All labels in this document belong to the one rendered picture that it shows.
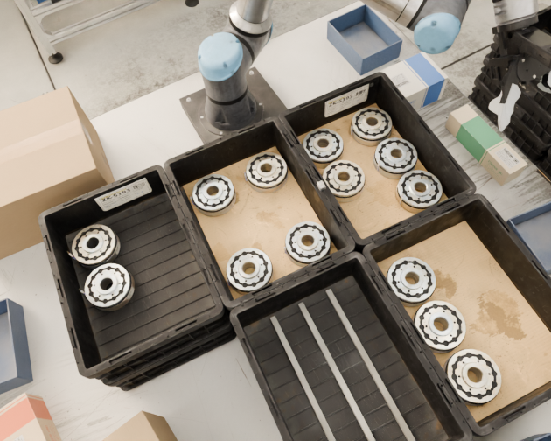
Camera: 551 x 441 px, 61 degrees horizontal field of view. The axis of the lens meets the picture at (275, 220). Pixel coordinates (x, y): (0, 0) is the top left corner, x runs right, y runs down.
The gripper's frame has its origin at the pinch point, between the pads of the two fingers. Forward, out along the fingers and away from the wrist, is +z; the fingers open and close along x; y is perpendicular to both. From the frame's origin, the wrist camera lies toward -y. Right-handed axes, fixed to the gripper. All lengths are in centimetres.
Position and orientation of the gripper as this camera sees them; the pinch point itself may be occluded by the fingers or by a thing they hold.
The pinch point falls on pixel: (535, 121)
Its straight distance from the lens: 111.2
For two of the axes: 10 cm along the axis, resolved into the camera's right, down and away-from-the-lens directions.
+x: -9.3, 3.4, -1.3
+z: 2.9, 9.0, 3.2
